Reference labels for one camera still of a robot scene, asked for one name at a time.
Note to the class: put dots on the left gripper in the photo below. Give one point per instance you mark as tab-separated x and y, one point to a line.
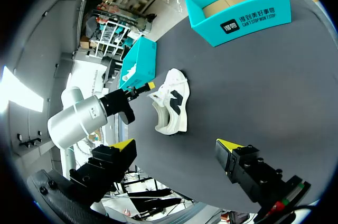
116	102

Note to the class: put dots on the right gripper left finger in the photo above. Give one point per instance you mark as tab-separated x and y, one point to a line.
105	166

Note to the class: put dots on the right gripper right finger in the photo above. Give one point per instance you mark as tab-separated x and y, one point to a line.
245	168

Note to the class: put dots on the teal shoebox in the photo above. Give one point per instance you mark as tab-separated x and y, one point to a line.
145	57
206	29

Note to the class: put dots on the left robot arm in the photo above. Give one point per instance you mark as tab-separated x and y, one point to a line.
76	123

